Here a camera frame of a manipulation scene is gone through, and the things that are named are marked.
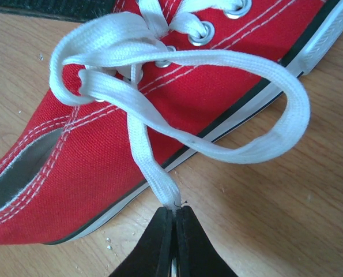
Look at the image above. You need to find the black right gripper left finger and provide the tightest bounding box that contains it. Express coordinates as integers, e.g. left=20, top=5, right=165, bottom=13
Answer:
left=111, top=207, right=173, bottom=277

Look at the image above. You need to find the white shoelace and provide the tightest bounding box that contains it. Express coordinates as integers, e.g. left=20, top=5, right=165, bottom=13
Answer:
left=48, top=0, right=312, bottom=216

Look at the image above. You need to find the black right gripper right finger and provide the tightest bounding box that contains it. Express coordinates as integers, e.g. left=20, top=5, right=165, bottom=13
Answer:
left=175, top=206, right=237, bottom=277

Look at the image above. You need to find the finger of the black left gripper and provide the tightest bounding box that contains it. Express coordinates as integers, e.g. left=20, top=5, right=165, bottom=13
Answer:
left=0, top=0, right=115, bottom=23

